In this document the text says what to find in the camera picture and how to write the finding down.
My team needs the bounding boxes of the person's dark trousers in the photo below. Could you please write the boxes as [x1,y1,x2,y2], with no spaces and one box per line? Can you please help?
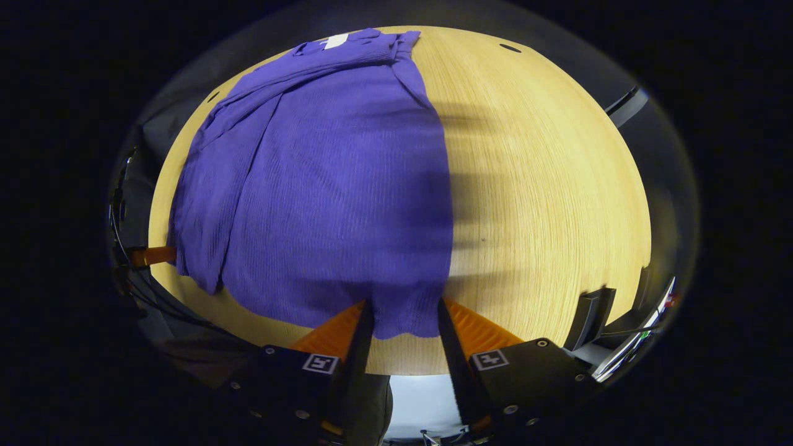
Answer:
[344,372,394,446]

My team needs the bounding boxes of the purple long-sleeved shirt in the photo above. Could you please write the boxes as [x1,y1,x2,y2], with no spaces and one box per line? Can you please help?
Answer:
[166,28,456,340]

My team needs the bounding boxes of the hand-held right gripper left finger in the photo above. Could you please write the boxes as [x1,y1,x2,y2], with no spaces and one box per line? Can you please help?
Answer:
[226,299,375,446]

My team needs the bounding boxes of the black angular bracket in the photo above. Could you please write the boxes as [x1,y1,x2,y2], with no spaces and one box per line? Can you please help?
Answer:
[564,286,617,351]

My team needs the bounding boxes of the white curved stand pole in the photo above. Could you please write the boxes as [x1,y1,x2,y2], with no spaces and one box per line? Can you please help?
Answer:
[604,87,650,128]

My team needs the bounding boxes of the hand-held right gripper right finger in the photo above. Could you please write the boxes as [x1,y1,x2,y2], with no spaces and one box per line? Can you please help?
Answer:
[437,297,598,444]

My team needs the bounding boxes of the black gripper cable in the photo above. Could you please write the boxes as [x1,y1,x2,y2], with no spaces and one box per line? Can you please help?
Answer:
[108,149,239,335]

